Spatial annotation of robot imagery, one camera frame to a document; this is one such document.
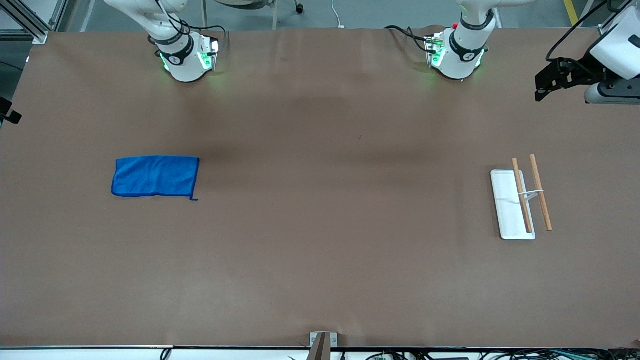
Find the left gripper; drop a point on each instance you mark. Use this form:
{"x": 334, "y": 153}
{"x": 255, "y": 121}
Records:
{"x": 584, "y": 69}

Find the blue microfibre towel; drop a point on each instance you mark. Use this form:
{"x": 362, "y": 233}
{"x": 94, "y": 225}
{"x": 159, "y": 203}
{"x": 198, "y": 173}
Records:
{"x": 155, "y": 176}

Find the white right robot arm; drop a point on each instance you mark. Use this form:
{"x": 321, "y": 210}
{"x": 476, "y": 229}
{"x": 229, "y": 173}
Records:
{"x": 182, "y": 60}

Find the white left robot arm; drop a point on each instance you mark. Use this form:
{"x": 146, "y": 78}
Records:
{"x": 460, "y": 55}

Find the chair base with caster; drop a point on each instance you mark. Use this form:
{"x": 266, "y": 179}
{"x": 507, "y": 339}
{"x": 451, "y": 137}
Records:
{"x": 299, "y": 8}

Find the table cover sheet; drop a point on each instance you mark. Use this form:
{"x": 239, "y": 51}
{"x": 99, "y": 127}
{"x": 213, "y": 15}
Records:
{"x": 320, "y": 200}

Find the white rack base plate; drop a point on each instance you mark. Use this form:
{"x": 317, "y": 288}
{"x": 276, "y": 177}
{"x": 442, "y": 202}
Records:
{"x": 507, "y": 210}

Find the grey metal mount bracket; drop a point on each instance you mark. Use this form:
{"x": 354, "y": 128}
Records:
{"x": 333, "y": 340}

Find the brown camera post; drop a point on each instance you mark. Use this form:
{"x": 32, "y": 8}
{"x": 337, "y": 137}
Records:
{"x": 320, "y": 347}

